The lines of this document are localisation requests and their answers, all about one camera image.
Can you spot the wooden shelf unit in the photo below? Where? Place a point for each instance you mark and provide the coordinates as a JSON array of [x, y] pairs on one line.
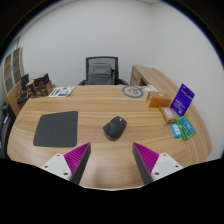
[[10, 70]]

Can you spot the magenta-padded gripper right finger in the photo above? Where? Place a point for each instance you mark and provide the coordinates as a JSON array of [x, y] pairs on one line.
[[146, 157]]

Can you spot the white papers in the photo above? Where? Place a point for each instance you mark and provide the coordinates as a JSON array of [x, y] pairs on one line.
[[150, 88]]

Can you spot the green package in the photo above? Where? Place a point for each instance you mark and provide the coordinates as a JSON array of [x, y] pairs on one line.
[[186, 127]]

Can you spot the black box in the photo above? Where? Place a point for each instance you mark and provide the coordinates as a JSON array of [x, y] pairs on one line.
[[41, 80]]

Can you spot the dark grey computer mouse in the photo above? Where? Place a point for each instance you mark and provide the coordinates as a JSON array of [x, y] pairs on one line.
[[114, 128]]

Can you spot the dark grey mouse pad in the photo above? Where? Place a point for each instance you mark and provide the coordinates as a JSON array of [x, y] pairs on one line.
[[56, 129]]

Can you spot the black mesh office chair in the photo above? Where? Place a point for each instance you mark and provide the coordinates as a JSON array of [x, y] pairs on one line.
[[101, 59]]

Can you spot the wooden side desk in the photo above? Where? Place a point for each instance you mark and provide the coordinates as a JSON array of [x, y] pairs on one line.
[[156, 75]]

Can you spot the brown cardboard box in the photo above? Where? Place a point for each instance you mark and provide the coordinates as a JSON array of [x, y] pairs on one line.
[[158, 99]]

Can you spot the grey backpack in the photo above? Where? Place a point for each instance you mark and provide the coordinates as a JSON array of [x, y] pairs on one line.
[[100, 74]]

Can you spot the black swivel chair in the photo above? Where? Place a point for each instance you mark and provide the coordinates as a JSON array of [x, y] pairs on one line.
[[24, 83]]

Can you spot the brown carton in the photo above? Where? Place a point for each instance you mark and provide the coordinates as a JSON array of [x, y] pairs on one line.
[[43, 90]]

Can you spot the small tan box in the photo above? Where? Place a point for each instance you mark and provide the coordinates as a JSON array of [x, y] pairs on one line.
[[167, 114]]

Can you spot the black leather office chair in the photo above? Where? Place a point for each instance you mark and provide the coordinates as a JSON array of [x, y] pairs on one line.
[[6, 130]]

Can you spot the white green purple leaflet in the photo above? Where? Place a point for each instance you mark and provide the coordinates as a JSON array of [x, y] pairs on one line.
[[61, 91]]

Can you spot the small blue package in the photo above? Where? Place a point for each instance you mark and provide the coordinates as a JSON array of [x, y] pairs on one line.
[[176, 130]]

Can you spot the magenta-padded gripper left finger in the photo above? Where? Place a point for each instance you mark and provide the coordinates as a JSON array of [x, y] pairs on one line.
[[78, 157]]

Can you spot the purple card package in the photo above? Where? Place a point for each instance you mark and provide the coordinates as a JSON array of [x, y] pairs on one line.
[[182, 100]]

